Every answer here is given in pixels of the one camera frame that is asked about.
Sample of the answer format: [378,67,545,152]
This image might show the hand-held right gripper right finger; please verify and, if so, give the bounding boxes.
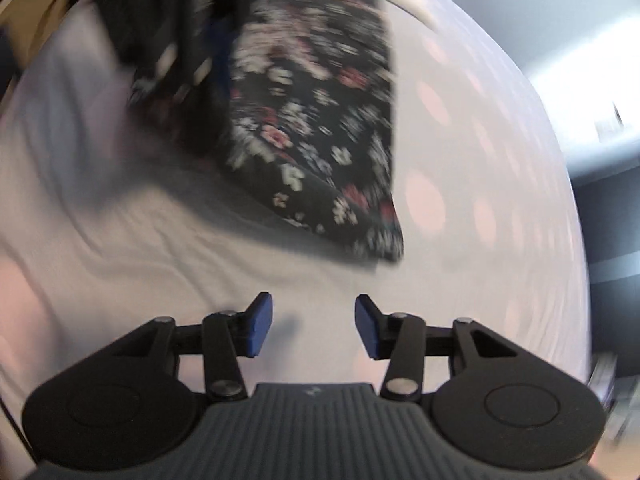
[354,294,538,402]

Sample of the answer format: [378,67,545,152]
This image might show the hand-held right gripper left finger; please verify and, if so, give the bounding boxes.
[112,291,274,402]

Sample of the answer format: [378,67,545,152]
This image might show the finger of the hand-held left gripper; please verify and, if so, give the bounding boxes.
[210,15,239,92]

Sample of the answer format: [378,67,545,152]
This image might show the dark floral pants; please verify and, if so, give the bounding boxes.
[220,0,406,263]

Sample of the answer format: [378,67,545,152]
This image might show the pink polka dot bed sheet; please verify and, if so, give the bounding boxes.
[0,0,596,480]

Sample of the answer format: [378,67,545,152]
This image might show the beige wooden board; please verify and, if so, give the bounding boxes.
[0,0,81,91]

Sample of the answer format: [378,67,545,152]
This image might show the dark wardrobe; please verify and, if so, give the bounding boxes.
[570,170,640,376]

